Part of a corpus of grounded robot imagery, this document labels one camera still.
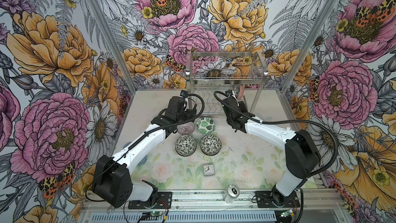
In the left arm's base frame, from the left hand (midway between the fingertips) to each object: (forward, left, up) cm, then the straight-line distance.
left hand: (185, 112), depth 84 cm
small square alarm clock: (-24, -12, -17) cm, 32 cm away
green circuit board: (-43, +15, -22) cm, 51 cm away
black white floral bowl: (+30, -35, -14) cm, 48 cm away
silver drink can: (-37, -21, -6) cm, 43 cm away
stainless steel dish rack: (+38, -14, -4) cm, 41 cm away
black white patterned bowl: (-11, -14, -16) cm, 24 cm away
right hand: (+5, -31, -1) cm, 31 cm away
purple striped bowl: (+1, +1, -19) cm, 19 cm away
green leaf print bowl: (+3, -12, -18) cm, 21 cm away
